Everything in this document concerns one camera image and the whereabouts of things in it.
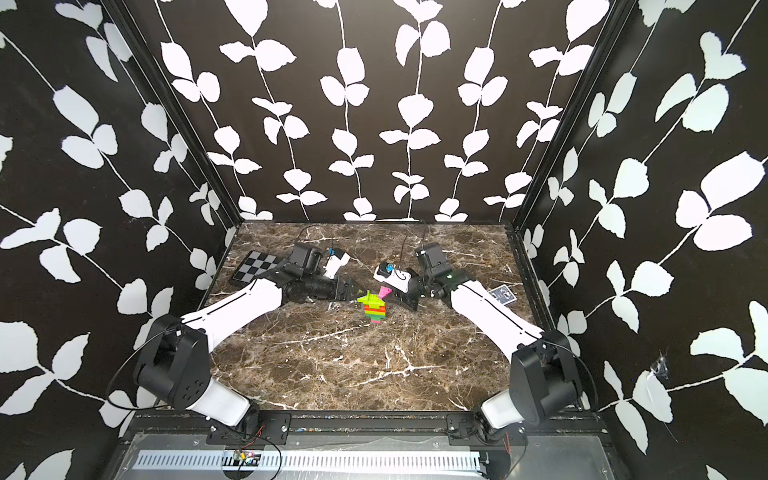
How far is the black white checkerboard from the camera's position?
1.03 m

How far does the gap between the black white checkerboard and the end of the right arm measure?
0.52 metres

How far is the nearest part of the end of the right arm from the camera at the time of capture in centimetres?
61
